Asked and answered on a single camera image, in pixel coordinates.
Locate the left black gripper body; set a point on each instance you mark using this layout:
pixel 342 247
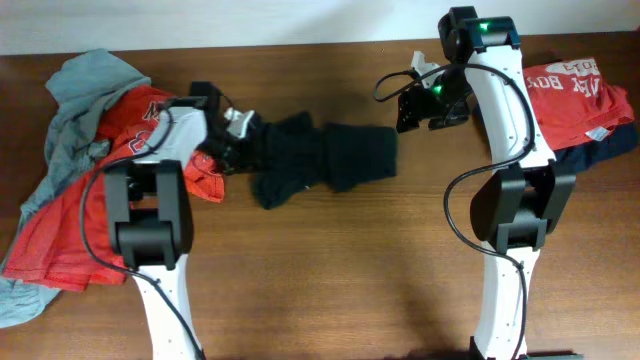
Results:
pixel 231 153

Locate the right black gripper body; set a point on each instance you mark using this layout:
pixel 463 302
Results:
pixel 447 99

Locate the black t-shirt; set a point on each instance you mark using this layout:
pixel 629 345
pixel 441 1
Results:
pixel 292 155

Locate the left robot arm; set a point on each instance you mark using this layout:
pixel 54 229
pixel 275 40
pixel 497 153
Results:
pixel 149 216

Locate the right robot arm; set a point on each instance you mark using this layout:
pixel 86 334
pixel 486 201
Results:
pixel 527 190

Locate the folded red printed t-shirt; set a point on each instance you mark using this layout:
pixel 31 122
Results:
pixel 573 103

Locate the folded navy t-shirt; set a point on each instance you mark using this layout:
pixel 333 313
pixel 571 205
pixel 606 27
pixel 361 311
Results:
pixel 580 158

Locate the grey t-shirt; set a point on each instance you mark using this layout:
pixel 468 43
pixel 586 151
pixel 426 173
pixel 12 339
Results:
pixel 84 88

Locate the crumpled red t-shirt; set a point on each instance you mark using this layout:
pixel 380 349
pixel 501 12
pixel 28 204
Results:
pixel 49 250

